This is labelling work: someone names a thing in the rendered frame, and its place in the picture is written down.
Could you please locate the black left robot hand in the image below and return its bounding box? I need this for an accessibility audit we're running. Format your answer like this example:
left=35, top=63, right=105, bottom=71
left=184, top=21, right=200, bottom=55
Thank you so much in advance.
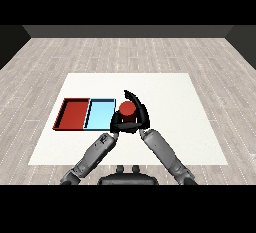
left=109, top=109, right=143, bottom=135

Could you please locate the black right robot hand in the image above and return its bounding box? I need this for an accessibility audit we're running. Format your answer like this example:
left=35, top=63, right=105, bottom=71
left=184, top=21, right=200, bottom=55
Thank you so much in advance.
left=123, top=89, right=151, bottom=131

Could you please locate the small red can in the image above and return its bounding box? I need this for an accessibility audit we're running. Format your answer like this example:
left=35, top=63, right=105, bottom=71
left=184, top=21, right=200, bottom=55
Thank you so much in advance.
left=118, top=100, right=137, bottom=124

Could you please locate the light blue shallow open box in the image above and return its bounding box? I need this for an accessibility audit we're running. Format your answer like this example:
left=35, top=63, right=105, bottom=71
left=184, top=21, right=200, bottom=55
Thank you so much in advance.
left=83, top=97, right=117, bottom=132

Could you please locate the red shallow open box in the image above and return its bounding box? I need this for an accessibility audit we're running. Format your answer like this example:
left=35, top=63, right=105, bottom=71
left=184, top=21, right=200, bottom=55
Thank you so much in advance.
left=52, top=97, right=92, bottom=132

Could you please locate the dark grey robot body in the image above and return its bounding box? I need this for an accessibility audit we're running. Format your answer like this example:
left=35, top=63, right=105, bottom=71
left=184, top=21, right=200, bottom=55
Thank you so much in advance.
left=97, top=164, right=159, bottom=186

